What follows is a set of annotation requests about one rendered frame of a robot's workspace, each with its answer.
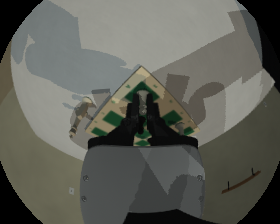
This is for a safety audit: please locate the white chess piece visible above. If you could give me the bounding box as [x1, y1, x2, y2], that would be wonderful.
[175, 123, 185, 135]

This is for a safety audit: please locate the green and cream chessboard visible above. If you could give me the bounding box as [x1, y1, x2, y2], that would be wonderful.
[85, 65, 200, 146]

